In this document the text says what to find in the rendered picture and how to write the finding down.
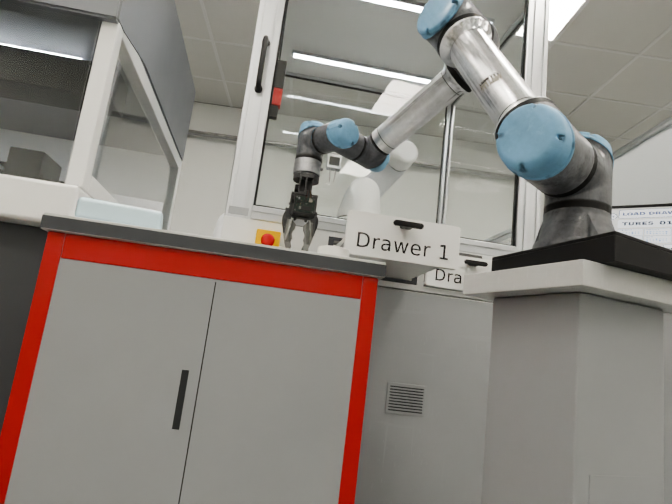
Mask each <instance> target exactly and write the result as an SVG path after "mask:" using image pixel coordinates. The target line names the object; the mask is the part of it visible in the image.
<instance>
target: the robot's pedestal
mask: <svg viewBox="0 0 672 504"><path fill-rule="evenodd" d="M463 295H466V296H471V297H476V298H481V299H487V300H492V301H493V315H492V331H491V347H490V363H489V379H488V395H487V411H486V428H485V444H484V460H483V476H482V492H481V504H664V374H663V313H672V281H670V280H666V279H662V278H658V277H654V276H650V275H646V274H642V273H638V272H634V271H630V270H626V269H622V268H618V267H614V266H609V265H605V264H601V263H597V262H593V261H589V260H585V259H579V260H572V261H564V262H557V263H550V264H542V265H535V266H528V267H521V268H513V269H506V270H499V271H491V272H484V273H477V274H470V275H465V276H464V284H463Z"/></svg>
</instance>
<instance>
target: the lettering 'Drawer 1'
mask: <svg viewBox="0 0 672 504"><path fill-rule="evenodd" d="M360 234H364V235H366V236H367V238H368V241H367V244H366V245H359V239H360ZM383 241H388V242H389V244H382V245H381V249H382V250H383V251H387V250H388V251H390V246H391V243H390V241H389V240H387V239H384V240H383ZM369 242H370V237H369V235H368V234H366V233H363V232H358V238H357V246H358V247H366V246H368V245H369ZM394 242H395V249H396V252H399V249H400V246H401V245H402V252H403V253H404V254H405V252H406V249H407V246H408V244H409V243H407V244H406V247H405V249H404V248H403V242H400V244H399V247H398V250H397V244H396V241H394ZM384 245H388V246H389V247H388V249H383V246H384ZM414 246H418V247H419V249H414V248H413V247H414ZM440 247H444V249H443V258H442V257H440V259H444V260H448V258H445V249H446V245H440ZM413 250H418V251H421V248H420V246H419V245H418V244H413V245H412V246H411V253H412V254H413V255H416V256H419V255H420V254H414V253H413Z"/></svg>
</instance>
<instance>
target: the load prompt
mask: <svg viewBox="0 0 672 504"><path fill-rule="evenodd" d="M652 217H672V208H660V209H636V210H619V218H618V219H622V218H652Z"/></svg>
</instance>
